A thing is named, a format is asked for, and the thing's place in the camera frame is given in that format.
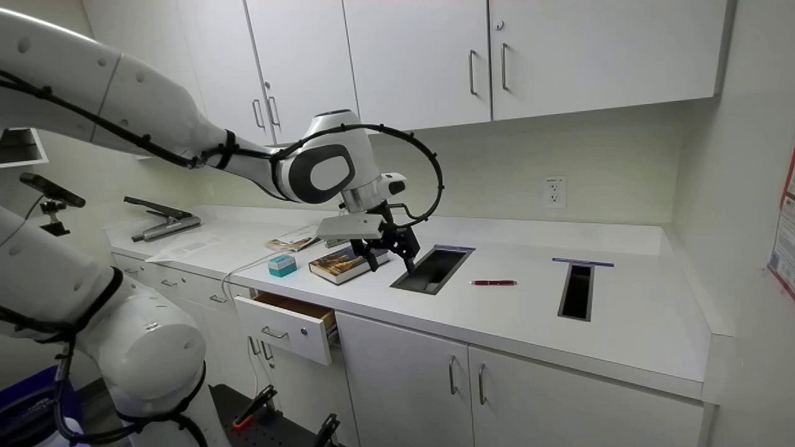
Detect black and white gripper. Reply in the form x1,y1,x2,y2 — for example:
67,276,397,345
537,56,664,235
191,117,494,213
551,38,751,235
318,209,419,274

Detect red pen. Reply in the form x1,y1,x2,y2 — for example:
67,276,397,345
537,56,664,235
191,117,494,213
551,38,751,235
472,277,516,285

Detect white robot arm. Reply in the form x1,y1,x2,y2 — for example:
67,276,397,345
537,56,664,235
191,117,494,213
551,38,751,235
0,8,418,447

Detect small blue box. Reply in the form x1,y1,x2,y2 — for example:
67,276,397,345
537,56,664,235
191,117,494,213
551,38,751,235
268,254,295,277

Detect dark hardcover book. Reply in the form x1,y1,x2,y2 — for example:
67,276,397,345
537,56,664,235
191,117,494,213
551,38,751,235
308,248,370,285

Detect small flat packet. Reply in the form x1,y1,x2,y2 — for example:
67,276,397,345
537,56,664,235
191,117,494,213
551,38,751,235
267,235,320,254

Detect open white drawer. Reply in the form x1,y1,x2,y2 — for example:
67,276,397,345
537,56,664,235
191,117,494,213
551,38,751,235
237,292,335,364

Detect white lower cabinets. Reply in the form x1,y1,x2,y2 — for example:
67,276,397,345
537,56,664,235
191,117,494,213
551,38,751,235
116,256,714,447

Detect white cabinets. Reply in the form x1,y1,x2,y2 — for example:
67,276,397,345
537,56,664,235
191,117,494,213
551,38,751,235
79,0,732,143
116,256,714,447

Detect grey metal stapler tool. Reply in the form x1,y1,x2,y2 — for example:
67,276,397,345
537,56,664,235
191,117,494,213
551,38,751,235
126,196,201,244

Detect white upper cabinets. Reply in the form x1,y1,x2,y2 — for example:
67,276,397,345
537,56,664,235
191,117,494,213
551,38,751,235
79,0,732,143

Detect blue bin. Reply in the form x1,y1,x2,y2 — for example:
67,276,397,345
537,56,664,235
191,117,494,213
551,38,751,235
0,368,70,447

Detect wall power outlet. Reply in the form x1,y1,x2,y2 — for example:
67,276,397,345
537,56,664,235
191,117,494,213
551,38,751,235
545,176,566,209

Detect black handled tool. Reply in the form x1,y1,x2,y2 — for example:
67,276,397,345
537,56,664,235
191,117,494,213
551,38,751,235
314,412,340,447

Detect red handled tool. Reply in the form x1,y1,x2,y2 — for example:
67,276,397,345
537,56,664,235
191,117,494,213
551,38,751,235
229,385,277,433

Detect black camera on stand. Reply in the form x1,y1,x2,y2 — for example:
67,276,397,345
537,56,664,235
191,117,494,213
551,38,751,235
21,172,85,235

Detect white wall shelf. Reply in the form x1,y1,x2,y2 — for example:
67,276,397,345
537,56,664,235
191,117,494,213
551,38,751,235
0,126,47,168

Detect red and white wall poster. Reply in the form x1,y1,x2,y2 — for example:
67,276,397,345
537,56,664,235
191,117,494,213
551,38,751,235
769,151,795,301

